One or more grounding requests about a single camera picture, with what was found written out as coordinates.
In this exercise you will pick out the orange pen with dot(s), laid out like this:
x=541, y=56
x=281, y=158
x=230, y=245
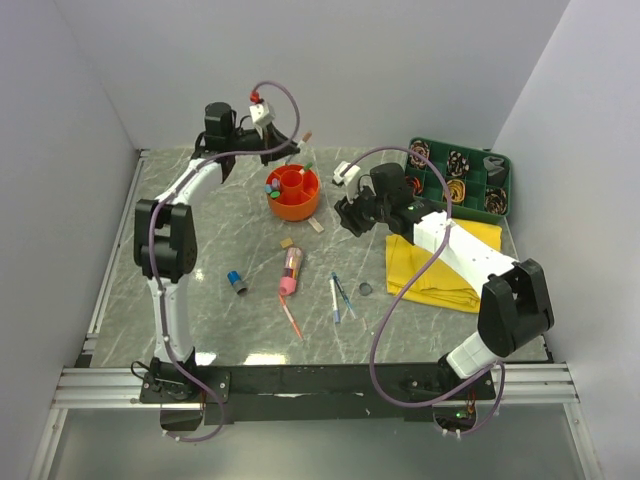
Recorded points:
x=290, y=317

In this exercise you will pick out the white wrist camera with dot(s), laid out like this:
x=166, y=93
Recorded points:
x=348, y=177
x=261, y=113

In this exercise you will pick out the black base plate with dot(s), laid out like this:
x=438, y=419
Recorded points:
x=406, y=382

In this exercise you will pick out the blue grey cylinder cap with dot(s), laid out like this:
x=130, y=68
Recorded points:
x=236, y=282

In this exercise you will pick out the dark patterned rolled tie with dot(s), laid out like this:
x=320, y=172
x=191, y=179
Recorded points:
x=496, y=201

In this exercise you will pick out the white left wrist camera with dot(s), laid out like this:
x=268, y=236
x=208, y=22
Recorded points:
x=261, y=113

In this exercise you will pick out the dark blue pen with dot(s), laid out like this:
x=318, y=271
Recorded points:
x=343, y=294

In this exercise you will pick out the small grey round lid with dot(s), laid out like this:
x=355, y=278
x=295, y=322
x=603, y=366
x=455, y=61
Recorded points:
x=365, y=289

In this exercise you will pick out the grey rolled item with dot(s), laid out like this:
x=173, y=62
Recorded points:
x=496, y=170

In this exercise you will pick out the green compartment tray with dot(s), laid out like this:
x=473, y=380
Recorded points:
x=477, y=181

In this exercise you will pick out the beige rectangular eraser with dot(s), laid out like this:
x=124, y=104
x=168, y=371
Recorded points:
x=315, y=225

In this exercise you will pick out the yellow rolled tie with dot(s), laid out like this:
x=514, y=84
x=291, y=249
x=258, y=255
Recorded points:
x=457, y=190

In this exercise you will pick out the orange round desk organizer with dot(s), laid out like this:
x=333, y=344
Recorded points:
x=299, y=194

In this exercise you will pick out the orange navy rolled tie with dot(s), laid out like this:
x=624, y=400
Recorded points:
x=415, y=183

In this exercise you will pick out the pink tube of crayons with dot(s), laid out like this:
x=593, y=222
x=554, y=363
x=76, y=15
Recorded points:
x=291, y=270

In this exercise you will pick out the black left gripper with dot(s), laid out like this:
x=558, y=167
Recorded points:
x=270, y=137

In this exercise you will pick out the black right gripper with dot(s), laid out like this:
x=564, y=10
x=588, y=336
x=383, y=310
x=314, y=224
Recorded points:
x=349, y=213

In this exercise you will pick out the brown patterned rolled tie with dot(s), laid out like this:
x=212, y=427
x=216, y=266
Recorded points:
x=420, y=153

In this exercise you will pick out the yellow folded cloth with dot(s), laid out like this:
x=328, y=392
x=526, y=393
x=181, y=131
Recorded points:
x=439, y=286

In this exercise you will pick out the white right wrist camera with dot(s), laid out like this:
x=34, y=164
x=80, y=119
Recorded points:
x=348, y=177

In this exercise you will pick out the white pen lilac cap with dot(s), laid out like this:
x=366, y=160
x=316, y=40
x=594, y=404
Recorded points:
x=334, y=298

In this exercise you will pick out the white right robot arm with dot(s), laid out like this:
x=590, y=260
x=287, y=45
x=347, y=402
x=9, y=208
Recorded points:
x=515, y=307

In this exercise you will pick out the small tan eraser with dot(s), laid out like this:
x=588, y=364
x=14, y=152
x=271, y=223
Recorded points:
x=286, y=243

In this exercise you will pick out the brown-tipped white marker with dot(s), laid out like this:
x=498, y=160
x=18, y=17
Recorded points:
x=300, y=147

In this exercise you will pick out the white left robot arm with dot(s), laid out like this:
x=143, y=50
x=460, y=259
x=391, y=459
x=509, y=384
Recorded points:
x=165, y=244

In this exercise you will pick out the black floral rolled tie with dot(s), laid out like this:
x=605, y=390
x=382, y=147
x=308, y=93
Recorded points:
x=457, y=164

